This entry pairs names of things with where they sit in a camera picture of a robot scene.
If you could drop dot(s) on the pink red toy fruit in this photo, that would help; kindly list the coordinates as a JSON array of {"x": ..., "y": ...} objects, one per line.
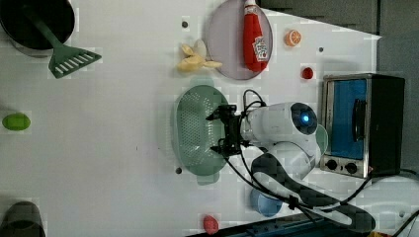
[{"x": 210, "y": 225}]

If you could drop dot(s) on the blue cup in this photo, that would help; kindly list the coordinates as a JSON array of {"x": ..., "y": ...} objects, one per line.
[{"x": 266, "y": 206}]

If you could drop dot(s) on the black pot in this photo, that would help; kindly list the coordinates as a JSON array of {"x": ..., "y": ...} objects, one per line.
[{"x": 22, "y": 22}]

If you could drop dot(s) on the silver blue toaster oven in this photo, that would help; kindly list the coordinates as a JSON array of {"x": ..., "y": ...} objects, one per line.
[{"x": 363, "y": 116}]

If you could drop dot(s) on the green slotted spatula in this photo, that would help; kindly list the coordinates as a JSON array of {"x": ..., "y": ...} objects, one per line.
[{"x": 65, "y": 59}]

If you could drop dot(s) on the grey round plate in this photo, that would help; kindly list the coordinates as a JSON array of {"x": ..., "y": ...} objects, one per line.
[{"x": 225, "y": 39}]

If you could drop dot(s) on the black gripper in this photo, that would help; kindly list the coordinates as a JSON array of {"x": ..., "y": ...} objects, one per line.
[{"x": 230, "y": 144}]

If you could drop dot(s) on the red ketchup bottle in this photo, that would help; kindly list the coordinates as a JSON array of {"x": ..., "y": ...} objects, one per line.
[{"x": 255, "y": 50}]

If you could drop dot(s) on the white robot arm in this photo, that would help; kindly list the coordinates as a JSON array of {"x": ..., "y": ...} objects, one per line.
[{"x": 286, "y": 134}]

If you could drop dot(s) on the dark grey cup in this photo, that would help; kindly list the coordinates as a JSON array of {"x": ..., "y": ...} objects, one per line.
[{"x": 22, "y": 219}]

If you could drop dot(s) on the green lime toy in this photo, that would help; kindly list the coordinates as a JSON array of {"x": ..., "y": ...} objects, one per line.
[{"x": 16, "y": 122}]

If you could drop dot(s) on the green plastic strainer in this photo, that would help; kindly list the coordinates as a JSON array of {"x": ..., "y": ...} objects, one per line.
[{"x": 194, "y": 135}]

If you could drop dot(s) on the orange slice toy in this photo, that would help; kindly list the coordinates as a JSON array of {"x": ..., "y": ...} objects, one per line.
[{"x": 292, "y": 38}]

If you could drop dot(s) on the yellow banana peel toy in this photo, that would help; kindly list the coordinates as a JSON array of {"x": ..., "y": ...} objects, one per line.
[{"x": 196, "y": 57}]

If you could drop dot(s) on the light green cup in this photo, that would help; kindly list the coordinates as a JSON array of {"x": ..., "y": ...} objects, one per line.
[{"x": 321, "y": 138}]

